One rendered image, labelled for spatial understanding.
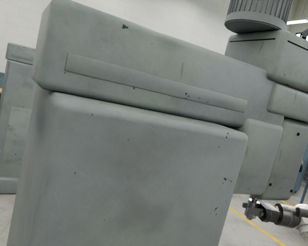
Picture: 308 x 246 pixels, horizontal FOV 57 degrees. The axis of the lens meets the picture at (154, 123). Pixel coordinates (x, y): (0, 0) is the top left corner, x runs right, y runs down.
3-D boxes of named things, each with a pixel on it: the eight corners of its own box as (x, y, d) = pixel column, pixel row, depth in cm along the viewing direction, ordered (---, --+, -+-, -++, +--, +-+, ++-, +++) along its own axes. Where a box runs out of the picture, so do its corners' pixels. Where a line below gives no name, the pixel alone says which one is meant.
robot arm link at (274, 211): (255, 194, 122) (282, 199, 122) (250, 215, 123) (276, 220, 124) (269, 206, 109) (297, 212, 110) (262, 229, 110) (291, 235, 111)
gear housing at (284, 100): (274, 115, 128) (280, 93, 127) (327, 127, 107) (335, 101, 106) (219, 101, 112) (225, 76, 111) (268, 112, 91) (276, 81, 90)
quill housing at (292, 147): (253, 182, 128) (273, 114, 125) (293, 203, 110) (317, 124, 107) (222, 180, 119) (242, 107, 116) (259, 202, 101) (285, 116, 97)
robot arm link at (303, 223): (278, 210, 123) (303, 215, 124) (283, 234, 116) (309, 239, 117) (293, 198, 115) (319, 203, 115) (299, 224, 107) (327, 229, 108)
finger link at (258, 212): (248, 206, 113) (262, 209, 113) (246, 213, 113) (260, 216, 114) (249, 207, 111) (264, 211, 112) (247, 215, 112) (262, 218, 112)
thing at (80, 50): (236, 123, 117) (249, 75, 115) (281, 136, 97) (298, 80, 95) (29, 80, 79) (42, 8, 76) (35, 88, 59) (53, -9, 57)
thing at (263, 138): (220, 172, 121) (236, 113, 118) (265, 196, 99) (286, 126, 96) (184, 168, 111) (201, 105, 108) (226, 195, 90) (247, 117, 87)
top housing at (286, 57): (292, 97, 132) (302, 63, 130) (351, 106, 109) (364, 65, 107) (216, 73, 109) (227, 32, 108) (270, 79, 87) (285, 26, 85)
